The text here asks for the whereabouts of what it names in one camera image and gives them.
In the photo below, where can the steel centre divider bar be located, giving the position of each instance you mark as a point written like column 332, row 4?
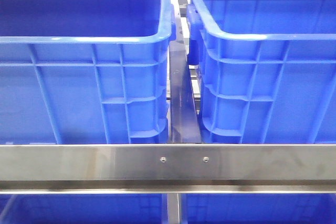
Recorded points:
column 184, row 124

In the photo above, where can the left blue plastic crate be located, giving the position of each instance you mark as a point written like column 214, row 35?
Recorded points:
column 85, row 71

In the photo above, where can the blue plastic crate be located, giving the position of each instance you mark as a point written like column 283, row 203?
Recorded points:
column 85, row 71
column 266, row 68

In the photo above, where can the right blue plastic crate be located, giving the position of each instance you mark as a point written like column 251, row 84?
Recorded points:
column 266, row 68

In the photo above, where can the lower right blue crate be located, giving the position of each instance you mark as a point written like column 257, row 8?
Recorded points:
column 258, row 208

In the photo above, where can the lower left blue crate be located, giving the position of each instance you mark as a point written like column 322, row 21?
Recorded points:
column 86, row 208

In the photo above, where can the right rail screw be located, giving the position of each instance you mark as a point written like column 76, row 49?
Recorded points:
column 205, row 159

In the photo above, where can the stainless steel rack rail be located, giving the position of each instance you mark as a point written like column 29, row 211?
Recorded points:
column 121, row 169

